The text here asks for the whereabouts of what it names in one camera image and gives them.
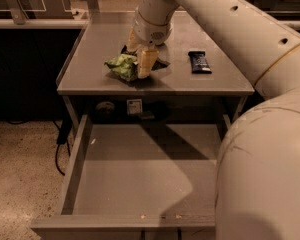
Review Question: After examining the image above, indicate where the grey cabinet table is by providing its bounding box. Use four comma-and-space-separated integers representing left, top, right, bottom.
55, 10, 256, 128

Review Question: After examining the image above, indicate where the white label tag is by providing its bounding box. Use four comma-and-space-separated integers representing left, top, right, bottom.
127, 99, 143, 115

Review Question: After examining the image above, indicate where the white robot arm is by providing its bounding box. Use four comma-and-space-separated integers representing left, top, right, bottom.
132, 0, 300, 240

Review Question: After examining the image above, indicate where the green jalapeno chip bag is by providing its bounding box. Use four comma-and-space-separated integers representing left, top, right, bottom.
104, 46, 170, 82

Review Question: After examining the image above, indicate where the dark blue snack bar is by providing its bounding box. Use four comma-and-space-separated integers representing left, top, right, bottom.
188, 51, 212, 74

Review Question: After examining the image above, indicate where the grey open top drawer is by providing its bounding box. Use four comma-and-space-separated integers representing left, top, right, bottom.
31, 116, 220, 240

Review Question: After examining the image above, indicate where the white horizontal rail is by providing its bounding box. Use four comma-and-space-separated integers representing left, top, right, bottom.
0, 19, 300, 33

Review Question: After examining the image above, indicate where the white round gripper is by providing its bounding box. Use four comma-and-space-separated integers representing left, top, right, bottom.
127, 9, 172, 79

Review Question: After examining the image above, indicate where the black power adapter cable left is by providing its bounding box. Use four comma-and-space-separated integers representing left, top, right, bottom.
51, 115, 74, 177

